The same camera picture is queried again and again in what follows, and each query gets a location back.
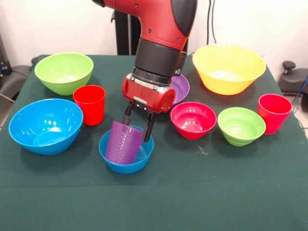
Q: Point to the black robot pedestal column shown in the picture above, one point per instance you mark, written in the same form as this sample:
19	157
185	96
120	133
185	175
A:
125	36

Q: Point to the purple cup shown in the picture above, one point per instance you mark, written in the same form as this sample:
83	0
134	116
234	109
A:
122	144

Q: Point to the dark green tablecloth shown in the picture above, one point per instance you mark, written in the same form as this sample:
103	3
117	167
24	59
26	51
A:
154	192

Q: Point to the black equipment box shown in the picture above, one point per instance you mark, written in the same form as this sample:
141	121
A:
3	60

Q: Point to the small blue bowl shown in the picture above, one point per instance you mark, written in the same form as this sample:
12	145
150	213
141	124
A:
127	167

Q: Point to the large yellow bowl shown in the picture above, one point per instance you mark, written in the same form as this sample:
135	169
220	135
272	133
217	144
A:
226	79

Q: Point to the small green bowl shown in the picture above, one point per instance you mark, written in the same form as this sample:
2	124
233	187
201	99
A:
240	130

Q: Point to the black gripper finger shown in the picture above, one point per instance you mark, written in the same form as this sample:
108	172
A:
127	116
149	127

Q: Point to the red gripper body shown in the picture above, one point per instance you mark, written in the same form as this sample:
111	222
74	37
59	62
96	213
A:
146	96

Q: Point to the large green bowl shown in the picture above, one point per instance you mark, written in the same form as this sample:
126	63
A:
62	72

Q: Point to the red cup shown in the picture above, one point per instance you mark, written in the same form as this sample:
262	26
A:
90	110
274	120

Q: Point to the large blue bowl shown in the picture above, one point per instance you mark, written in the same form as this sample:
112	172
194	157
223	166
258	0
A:
45	130

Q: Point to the small pink bowl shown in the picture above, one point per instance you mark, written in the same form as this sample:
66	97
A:
192	122

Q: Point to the grey stand base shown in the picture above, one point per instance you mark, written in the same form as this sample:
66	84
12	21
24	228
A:
294	81
14	79

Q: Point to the black knob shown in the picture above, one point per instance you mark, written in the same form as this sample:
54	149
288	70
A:
288	65

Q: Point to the purple bowl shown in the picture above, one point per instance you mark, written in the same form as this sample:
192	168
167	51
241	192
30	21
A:
181	89

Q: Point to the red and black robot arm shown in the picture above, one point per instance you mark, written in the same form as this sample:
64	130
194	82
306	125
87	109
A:
161	36

